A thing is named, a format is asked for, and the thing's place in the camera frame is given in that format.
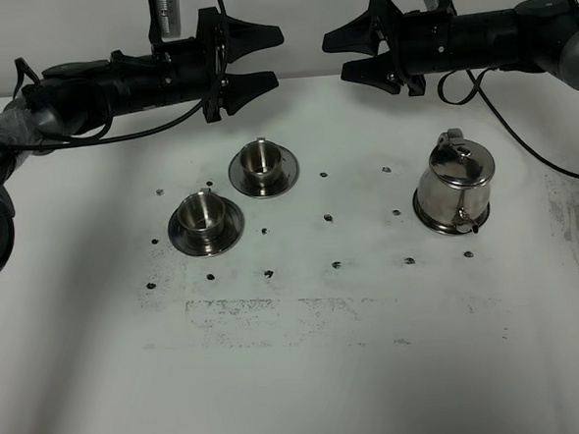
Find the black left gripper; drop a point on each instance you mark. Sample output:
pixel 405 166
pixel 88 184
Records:
pixel 190 68

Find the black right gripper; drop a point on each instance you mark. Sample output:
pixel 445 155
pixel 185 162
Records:
pixel 405 47

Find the stainless steel teapot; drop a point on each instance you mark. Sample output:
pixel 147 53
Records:
pixel 458 174

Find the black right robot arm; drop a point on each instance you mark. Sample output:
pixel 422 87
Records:
pixel 536 36

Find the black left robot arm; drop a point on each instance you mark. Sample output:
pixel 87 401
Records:
pixel 75 104

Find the rear stainless steel teacup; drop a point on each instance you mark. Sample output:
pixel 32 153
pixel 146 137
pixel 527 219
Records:
pixel 261 162

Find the stainless steel teacup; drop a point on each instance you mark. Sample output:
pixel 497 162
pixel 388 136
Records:
pixel 261 162
pixel 202 215

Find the front stainless steel teacup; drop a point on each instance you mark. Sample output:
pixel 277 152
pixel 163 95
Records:
pixel 202 215

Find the steel teapot saucer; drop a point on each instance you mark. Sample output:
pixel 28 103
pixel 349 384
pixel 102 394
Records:
pixel 461 224

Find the rear steel saucer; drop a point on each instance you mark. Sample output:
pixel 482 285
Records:
pixel 284 183

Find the front steel saucer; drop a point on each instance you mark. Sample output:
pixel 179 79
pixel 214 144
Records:
pixel 234 224

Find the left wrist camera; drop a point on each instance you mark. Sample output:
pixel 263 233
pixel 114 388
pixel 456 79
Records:
pixel 165 10

